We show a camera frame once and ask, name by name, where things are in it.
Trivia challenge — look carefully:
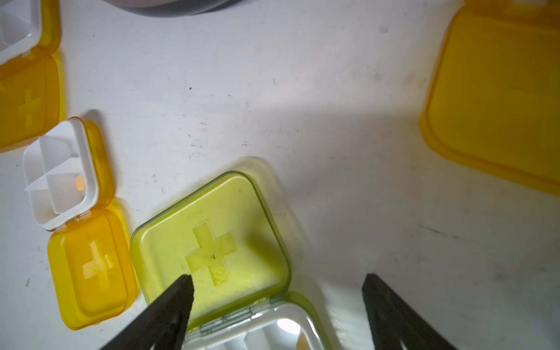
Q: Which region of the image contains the yellow pillbox back right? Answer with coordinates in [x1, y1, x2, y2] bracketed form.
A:
[420, 1, 559, 195]

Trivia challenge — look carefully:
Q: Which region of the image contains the green pillbox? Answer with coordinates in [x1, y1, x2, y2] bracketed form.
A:
[131, 171, 331, 349]

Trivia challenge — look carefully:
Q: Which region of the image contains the yellow pillbox centre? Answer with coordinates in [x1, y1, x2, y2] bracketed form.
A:
[23, 118, 139, 330]

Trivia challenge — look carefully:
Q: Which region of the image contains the silver rice cooker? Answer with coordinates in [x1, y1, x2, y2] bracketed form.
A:
[105, 0, 238, 18]

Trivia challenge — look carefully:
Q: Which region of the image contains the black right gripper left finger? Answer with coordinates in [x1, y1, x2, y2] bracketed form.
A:
[103, 274, 195, 349]

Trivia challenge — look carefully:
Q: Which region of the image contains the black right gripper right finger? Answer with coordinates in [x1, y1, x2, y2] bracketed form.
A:
[362, 274, 455, 349]

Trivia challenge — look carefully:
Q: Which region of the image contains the yellow pillbox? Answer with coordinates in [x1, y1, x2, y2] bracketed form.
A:
[23, 118, 139, 330]
[1, 0, 65, 152]
[420, 1, 559, 195]

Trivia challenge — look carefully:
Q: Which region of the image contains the yellow pillbox back left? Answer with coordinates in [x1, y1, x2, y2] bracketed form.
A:
[1, 0, 65, 152]

